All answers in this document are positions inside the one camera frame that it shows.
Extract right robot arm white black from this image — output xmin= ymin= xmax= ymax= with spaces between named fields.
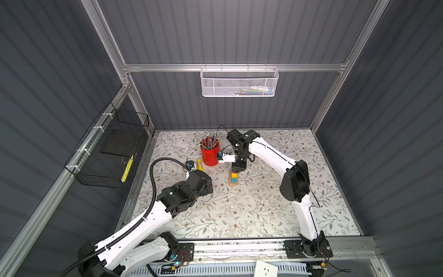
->
xmin=217 ymin=129 xmax=327 ymax=257

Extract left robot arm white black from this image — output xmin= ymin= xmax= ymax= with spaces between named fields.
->
xmin=60 ymin=158 xmax=213 ymax=277

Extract coloured pencils bunch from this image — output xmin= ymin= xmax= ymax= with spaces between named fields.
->
xmin=200 ymin=134 xmax=219 ymax=151

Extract red pencil cup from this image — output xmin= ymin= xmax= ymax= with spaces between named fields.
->
xmin=200 ymin=144 xmax=220 ymax=167

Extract yellow highlighter on table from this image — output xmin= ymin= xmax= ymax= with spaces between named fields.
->
xmin=197 ymin=159 xmax=204 ymax=172

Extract markers in white basket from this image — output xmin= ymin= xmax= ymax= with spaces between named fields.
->
xmin=229 ymin=85 xmax=275 ymax=96

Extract yellow marker in black basket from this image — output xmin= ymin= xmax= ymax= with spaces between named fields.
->
xmin=121 ymin=155 xmax=135 ymax=183

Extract black pad in basket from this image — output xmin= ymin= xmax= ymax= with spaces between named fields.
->
xmin=100 ymin=130 xmax=139 ymax=158

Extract white power socket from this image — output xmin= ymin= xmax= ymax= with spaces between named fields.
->
xmin=253 ymin=260 xmax=278 ymax=277

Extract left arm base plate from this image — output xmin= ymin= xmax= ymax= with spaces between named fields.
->
xmin=164 ymin=242 xmax=195 ymax=263

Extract white wire mesh basket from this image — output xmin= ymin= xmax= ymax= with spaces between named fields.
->
xmin=200 ymin=66 xmax=279 ymax=98

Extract black wire wall basket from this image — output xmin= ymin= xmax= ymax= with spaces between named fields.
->
xmin=65 ymin=105 xmax=150 ymax=189

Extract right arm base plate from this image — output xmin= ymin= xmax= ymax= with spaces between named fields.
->
xmin=283 ymin=240 xmax=333 ymax=259

